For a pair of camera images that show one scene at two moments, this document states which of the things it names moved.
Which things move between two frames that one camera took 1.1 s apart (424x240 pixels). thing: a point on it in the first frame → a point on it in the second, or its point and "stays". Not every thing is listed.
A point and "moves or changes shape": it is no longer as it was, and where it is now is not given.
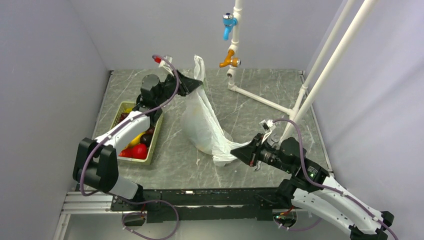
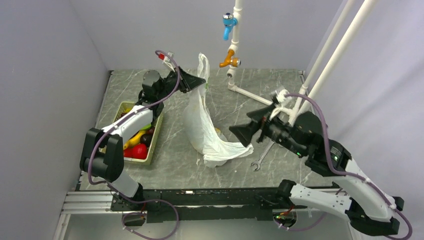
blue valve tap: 229,22 stays
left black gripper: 187,85 stays
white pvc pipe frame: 297,112 stays
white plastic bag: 205,131 moves or changes shape
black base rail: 205,205 stays
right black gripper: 248,153 → 244,131
